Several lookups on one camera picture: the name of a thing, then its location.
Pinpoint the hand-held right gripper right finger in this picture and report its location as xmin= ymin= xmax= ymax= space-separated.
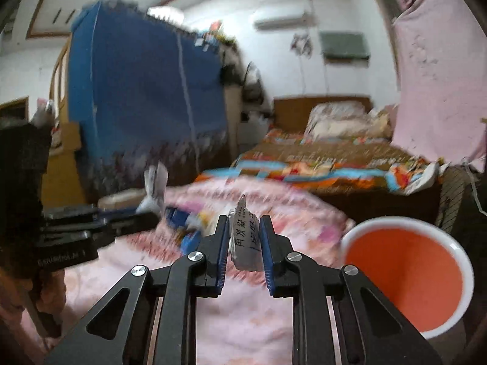
xmin=260 ymin=215 xmax=444 ymax=365

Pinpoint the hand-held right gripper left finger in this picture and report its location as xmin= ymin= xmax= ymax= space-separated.
xmin=44 ymin=215 xmax=231 ymax=365

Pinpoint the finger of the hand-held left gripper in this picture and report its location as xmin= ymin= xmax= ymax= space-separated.
xmin=97 ymin=205 xmax=146 ymax=220
xmin=96 ymin=210 xmax=161 ymax=243

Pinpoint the white printed wrapper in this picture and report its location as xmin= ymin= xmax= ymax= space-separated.
xmin=229 ymin=194 xmax=264 ymax=271

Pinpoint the white paper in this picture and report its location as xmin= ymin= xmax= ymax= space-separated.
xmin=136 ymin=161 xmax=169 ymax=214

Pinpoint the orange bin with white rim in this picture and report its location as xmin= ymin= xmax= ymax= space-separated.
xmin=340 ymin=216 xmax=475 ymax=340

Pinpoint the beige cardboard box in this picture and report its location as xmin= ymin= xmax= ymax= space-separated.
xmin=97 ymin=189 xmax=147 ymax=210

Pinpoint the yellow wooden cabinet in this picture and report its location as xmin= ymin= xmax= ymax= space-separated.
xmin=41 ymin=121 xmax=93 ymax=209

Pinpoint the blue snack packet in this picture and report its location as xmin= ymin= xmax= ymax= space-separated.
xmin=165 ymin=204 xmax=203 ymax=253

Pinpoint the pink floral blanket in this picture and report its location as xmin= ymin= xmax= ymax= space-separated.
xmin=23 ymin=177 xmax=356 ymax=365

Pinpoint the colourful patterned bedspread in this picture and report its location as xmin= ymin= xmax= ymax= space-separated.
xmin=194 ymin=127 xmax=443 ymax=199

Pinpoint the blue fabric wardrobe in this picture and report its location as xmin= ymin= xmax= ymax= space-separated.
xmin=66 ymin=0 xmax=244 ymax=198

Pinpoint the white nightstand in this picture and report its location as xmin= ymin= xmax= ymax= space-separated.
xmin=240 ymin=109 xmax=275 ymax=150

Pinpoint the bed with colourful blanket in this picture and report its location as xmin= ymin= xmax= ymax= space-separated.
xmin=273 ymin=96 xmax=444 ymax=224

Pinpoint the floral pillow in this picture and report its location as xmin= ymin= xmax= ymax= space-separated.
xmin=304 ymin=103 xmax=392 ymax=140

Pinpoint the black handbag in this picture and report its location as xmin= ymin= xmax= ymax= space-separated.
xmin=243 ymin=61 xmax=268 ymax=106

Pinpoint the white air conditioner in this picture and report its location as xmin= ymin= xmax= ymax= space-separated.
xmin=252 ymin=7 xmax=317 ymax=32

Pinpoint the pink hanging cloth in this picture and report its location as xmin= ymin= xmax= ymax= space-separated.
xmin=391 ymin=0 xmax=487 ymax=172

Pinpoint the green wall panel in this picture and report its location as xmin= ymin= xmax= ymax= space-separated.
xmin=320 ymin=31 xmax=372 ymax=68

